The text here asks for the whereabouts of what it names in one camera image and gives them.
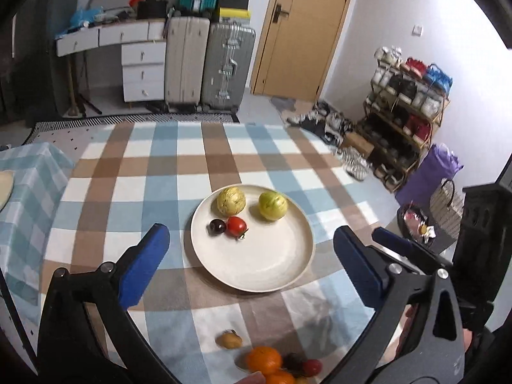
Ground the cream round plate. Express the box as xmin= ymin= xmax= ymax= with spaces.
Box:
xmin=190 ymin=184 xmax=315 ymax=293

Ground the left hand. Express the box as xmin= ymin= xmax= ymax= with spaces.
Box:
xmin=235 ymin=371 xmax=266 ymax=384

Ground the small cream side plate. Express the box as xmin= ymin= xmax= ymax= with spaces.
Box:
xmin=0 ymin=170 xmax=15 ymax=211

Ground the wooden door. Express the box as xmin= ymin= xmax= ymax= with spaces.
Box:
xmin=251 ymin=0 xmax=351 ymax=101

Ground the checkered tablecloth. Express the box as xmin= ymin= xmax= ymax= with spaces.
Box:
xmin=40 ymin=122 xmax=397 ymax=383

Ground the red tomato on plate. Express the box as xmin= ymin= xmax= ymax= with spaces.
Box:
xmin=226 ymin=216 xmax=248 ymax=240

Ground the brown longan fruit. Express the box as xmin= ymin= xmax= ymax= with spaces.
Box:
xmin=215 ymin=329 xmax=243 ymax=350

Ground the orange fruit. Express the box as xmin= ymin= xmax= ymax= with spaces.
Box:
xmin=265 ymin=370 xmax=295 ymax=384
xmin=245 ymin=346 xmax=283 ymax=375

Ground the dark plum on plate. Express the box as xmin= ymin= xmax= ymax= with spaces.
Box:
xmin=208 ymin=219 xmax=227 ymax=235

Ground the white drawer desk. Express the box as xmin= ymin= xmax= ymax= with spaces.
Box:
xmin=56 ymin=19 xmax=167 ymax=103

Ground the right hand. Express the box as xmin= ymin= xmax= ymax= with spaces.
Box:
xmin=395 ymin=305 xmax=417 ymax=359

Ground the purple bag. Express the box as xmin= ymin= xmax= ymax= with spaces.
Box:
xmin=395 ymin=144 xmax=463 ymax=205

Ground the yellow guava left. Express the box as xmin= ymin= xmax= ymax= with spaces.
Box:
xmin=216 ymin=186 xmax=246 ymax=217

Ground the red tomato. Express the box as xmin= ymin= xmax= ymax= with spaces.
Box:
xmin=226 ymin=216 xmax=248 ymax=240
xmin=300 ymin=359 xmax=323 ymax=377

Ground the wooden shoe rack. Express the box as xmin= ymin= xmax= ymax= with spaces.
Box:
xmin=356 ymin=46 xmax=453 ymax=193

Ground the woven basket bag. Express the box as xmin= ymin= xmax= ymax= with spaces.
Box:
xmin=429 ymin=179 xmax=464 ymax=240

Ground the yellow-green guava right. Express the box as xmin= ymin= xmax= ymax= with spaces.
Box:
xmin=258 ymin=191 xmax=288 ymax=222

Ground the dark plum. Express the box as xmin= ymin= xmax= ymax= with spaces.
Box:
xmin=208 ymin=219 xmax=227 ymax=235
xmin=282 ymin=353 xmax=306 ymax=376

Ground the silver suitcase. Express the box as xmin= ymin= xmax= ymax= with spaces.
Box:
xmin=200 ymin=23 xmax=256 ymax=114

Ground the beige suitcase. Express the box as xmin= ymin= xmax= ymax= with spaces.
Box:
xmin=164 ymin=17 xmax=210 ymax=106

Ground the teal checkered side cloth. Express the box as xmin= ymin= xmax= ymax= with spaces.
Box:
xmin=1 ymin=142 xmax=74 ymax=306

